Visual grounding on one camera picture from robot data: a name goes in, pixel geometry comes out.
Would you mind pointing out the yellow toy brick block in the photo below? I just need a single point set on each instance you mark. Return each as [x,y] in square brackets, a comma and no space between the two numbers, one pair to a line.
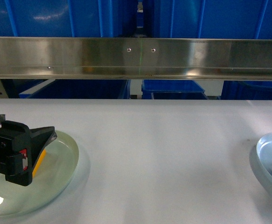
[39,162]

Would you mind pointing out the blue bin lower right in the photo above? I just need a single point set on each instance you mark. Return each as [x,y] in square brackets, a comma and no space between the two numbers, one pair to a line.
[247,90]

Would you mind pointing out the pale green round plate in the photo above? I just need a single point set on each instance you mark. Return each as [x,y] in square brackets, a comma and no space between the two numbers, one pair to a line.
[53,176]

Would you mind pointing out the blue bin lower middle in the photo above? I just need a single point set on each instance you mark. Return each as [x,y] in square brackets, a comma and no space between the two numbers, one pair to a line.
[172,89]

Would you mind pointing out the large blue bin right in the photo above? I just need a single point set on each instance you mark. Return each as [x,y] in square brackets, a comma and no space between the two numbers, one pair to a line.
[216,19]

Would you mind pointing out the blue bin lower left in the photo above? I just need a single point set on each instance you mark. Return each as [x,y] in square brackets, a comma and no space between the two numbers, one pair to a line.
[83,89]

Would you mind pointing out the stainless steel shelf rail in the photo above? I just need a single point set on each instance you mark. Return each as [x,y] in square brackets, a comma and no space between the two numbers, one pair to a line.
[135,58]

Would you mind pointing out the large blue bin left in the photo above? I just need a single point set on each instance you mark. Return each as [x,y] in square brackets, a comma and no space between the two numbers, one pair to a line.
[68,18]

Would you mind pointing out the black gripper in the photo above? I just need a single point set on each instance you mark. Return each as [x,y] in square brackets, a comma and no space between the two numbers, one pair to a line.
[20,148]

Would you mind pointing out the large blue bin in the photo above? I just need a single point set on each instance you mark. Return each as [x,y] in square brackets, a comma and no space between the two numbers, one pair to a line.
[216,19]
[68,18]

